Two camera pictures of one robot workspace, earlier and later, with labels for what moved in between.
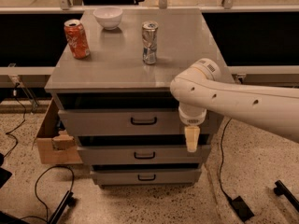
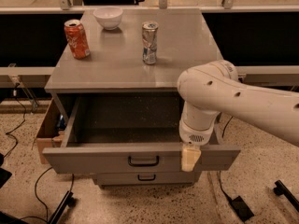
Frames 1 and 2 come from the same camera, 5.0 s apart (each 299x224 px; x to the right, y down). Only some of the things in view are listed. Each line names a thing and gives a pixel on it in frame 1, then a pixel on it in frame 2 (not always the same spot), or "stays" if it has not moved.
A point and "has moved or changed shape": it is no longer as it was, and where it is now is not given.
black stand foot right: x=280 y=189 stays
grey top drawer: x=133 y=122 has moved or changed shape
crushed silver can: x=149 y=42 stays
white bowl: x=108 y=16 stays
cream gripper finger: x=192 y=134 to x=190 y=155
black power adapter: x=244 y=212 stays
